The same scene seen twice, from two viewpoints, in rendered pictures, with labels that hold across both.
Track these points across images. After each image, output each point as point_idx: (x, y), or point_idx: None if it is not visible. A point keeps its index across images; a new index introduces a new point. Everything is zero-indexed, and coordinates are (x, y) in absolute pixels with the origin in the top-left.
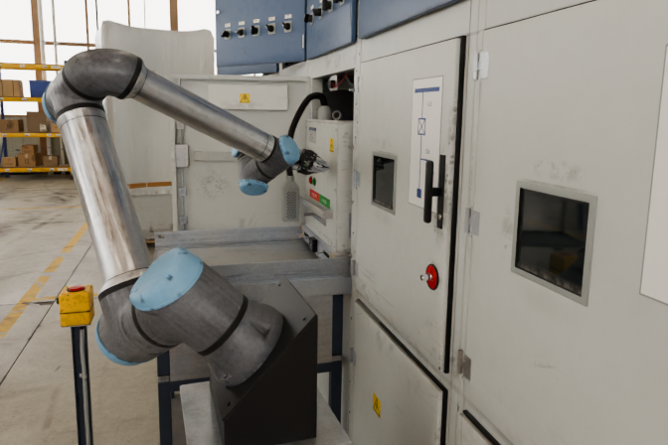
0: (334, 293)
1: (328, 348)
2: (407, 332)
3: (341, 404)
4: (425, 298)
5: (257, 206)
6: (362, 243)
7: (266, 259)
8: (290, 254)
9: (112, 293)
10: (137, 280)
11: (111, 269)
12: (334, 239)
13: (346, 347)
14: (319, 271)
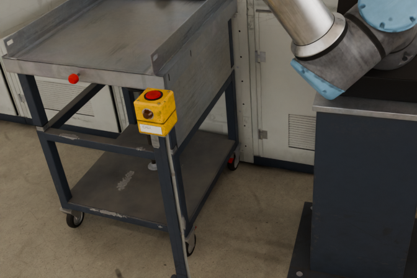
0: (232, 15)
1: (229, 62)
2: None
3: (225, 105)
4: None
5: None
6: None
7: (141, 16)
8: (142, 5)
9: (343, 39)
10: (368, 15)
11: (326, 22)
12: None
13: None
14: (219, 0)
